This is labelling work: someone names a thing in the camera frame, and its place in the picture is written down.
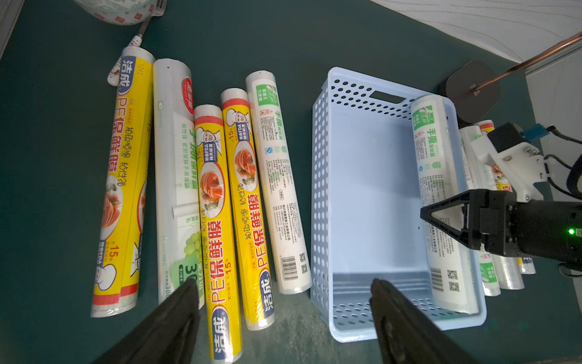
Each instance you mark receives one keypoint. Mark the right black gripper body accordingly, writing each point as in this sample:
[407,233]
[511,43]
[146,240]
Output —
[506,227]

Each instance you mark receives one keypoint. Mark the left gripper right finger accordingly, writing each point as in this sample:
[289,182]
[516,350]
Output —
[406,335]

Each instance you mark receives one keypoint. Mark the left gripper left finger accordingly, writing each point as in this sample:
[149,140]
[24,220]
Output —
[167,335]

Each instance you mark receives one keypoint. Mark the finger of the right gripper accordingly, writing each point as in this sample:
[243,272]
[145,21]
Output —
[451,217]

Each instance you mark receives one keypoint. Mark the white green wrap roll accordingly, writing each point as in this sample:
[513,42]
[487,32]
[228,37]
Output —
[480,176]
[179,239]

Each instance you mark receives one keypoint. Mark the light blue plastic basket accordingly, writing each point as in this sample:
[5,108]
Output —
[366,205]

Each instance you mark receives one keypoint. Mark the white wrap roll group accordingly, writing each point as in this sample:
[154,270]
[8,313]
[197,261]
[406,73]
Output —
[285,226]

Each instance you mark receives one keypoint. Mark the clear wrap roll right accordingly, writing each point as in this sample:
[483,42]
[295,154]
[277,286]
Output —
[507,270]

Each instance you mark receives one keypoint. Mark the yellow wrap roll long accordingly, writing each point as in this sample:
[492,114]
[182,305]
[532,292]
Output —
[218,238]

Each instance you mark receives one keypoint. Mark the bronze jewelry tree stand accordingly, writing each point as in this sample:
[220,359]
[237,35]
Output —
[473,89]

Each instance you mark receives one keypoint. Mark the dark green table mat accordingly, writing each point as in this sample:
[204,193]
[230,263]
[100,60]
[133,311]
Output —
[56,125]

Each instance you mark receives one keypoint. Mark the small white fork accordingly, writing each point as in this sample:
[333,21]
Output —
[158,11]

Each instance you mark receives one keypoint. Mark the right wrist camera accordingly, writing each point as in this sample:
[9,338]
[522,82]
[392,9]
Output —
[516,157]

